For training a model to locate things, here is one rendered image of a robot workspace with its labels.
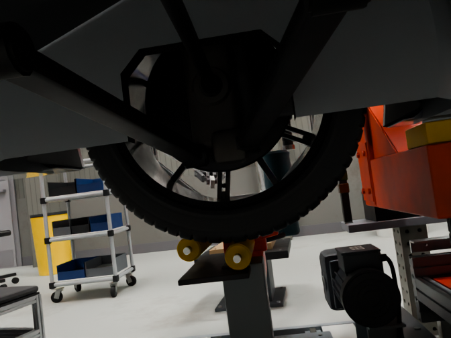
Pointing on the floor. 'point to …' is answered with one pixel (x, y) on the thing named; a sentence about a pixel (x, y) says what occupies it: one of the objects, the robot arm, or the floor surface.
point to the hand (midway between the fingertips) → (212, 182)
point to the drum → (60, 250)
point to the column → (403, 245)
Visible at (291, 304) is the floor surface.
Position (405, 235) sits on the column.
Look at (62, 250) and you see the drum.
